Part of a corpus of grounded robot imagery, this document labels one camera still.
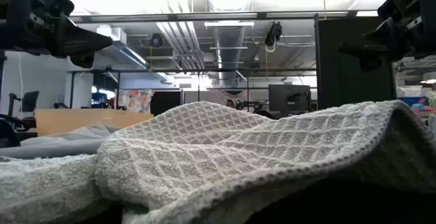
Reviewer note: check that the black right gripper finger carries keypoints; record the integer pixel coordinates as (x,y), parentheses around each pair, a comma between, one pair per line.
(381,45)
(369,64)

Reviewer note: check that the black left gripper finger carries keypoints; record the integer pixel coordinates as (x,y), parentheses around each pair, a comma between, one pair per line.
(85,42)
(83,60)

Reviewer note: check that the off-white textured towel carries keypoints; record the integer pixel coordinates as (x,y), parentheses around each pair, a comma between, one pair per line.
(44,190)

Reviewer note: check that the white waffle weave towel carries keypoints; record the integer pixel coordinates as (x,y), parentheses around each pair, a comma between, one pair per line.
(204,149)

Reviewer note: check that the orange plastic basket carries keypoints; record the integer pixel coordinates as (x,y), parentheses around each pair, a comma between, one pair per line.
(85,120)

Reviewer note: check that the black divider panel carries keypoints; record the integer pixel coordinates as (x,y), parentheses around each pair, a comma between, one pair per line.
(351,88)

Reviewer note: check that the blue storage bin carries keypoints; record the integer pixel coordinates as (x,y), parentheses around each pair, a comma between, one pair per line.
(410,100)

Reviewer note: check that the small black monitor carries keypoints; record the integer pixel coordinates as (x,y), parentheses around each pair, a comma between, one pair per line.
(30,100)

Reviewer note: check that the floral patterned cloth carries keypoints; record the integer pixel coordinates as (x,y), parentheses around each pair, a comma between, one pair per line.
(136,100)

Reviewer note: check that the colourful cloth pile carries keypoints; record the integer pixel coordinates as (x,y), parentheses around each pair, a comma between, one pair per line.
(424,106)

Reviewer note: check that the large black computer monitor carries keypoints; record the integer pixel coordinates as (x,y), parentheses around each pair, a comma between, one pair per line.
(282,96)

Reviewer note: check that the dark square panel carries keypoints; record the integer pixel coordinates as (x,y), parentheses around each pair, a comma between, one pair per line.
(165,103)

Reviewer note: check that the black hanging ceiling device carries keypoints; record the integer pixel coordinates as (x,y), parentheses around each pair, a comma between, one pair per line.
(274,33)

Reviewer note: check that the black ceiling camera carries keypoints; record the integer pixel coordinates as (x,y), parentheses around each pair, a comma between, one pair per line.
(156,40)

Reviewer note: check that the black metal background frame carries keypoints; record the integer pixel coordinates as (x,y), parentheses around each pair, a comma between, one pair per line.
(190,70)

